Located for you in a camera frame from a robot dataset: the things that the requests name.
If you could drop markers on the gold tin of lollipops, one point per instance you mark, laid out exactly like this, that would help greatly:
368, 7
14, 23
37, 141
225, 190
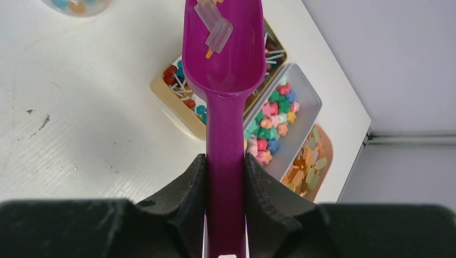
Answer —
172, 89

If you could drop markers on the pink tray of gummies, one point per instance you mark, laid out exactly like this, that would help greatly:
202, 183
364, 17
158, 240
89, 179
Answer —
311, 164

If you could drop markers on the magenta plastic scoop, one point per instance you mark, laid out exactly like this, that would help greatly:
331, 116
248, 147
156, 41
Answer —
224, 81

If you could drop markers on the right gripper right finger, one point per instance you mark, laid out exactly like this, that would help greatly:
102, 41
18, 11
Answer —
275, 216

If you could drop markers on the clear popsicle gummy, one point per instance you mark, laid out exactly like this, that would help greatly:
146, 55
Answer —
218, 37
209, 14

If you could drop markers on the clear plastic jar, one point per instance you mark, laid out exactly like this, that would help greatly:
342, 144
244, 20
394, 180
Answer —
78, 8

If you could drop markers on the white tin of candies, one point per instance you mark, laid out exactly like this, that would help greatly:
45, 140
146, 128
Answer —
281, 120

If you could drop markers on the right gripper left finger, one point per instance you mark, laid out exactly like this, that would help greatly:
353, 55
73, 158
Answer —
175, 223

